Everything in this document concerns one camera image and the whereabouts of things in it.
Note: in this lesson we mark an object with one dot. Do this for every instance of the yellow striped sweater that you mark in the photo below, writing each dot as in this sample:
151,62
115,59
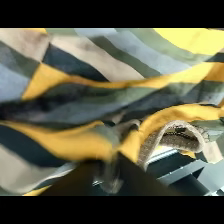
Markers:
100,83

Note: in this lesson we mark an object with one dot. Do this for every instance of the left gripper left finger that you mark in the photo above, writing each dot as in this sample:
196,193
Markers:
76,181

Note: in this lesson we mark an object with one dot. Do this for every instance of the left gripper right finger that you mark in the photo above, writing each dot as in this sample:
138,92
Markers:
140,180

